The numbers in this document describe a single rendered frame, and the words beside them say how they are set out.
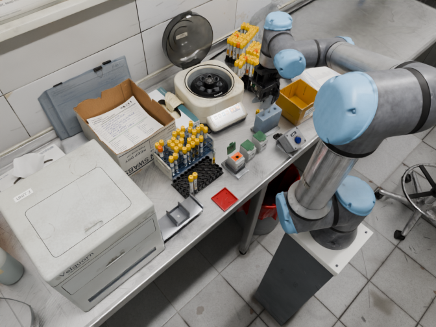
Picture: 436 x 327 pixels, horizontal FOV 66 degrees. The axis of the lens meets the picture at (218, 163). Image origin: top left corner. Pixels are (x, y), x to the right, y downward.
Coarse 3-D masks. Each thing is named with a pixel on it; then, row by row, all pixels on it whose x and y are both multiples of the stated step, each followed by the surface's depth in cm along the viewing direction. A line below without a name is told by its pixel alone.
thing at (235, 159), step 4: (232, 152) 118; (236, 152) 118; (228, 156) 118; (232, 156) 117; (236, 156) 118; (240, 156) 117; (228, 160) 119; (232, 160) 117; (236, 160) 116; (240, 160) 117; (244, 160) 119; (232, 164) 119; (236, 164) 116; (240, 164) 118; (236, 168) 118
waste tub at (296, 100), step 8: (296, 80) 138; (288, 88) 138; (296, 88) 143; (304, 88) 140; (312, 88) 136; (280, 96) 135; (288, 96) 143; (296, 96) 146; (304, 96) 142; (312, 96) 139; (280, 104) 137; (288, 104) 133; (296, 104) 130; (304, 104) 143; (312, 104) 132; (288, 112) 136; (296, 112) 132; (304, 112) 132; (312, 112) 138; (288, 120) 138; (296, 120) 134; (304, 120) 138
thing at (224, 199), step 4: (224, 188) 118; (220, 192) 117; (224, 192) 117; (228, 192) 117; (216, 196) 116; (220, 196) 116; (224, 196) 116; (228, 196) 117; (232, 196) 117; (216, 200) 115; (220, 200) 115; (224, 200) 115; (228, 200) 116; (232, 200) 116; (236, 200) 115; (220, 204) 114; (224, 204) 115; (228, 204) 115; (232, 204) 114; (224, 208) 114
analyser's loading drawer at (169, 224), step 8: (184, 200) 111; (192, 200) 111; (176, 208) 108; (184, 208) 105; (192, 208) 109; (200, 208) 109; (168, 216) 106; (176, 216) 107; (184, 216) 107; (192, 216) 107; (160, 224) 105; (168, 224) 105; (176, 224) 104; (168, 232) 104
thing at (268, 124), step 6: (276, 108) 128; (258, 114) 126; (264, 114) 126; (270, 114) 126; (276, 114) 128; (258, 120) 127; (264, 120) 125; (270, 120) 128; (276, 120) 132; (258, 126) 129; (264, 126) 128; (270, 126) 131; (276, 126) 135; (264, 132) 132; (270, 132) 133
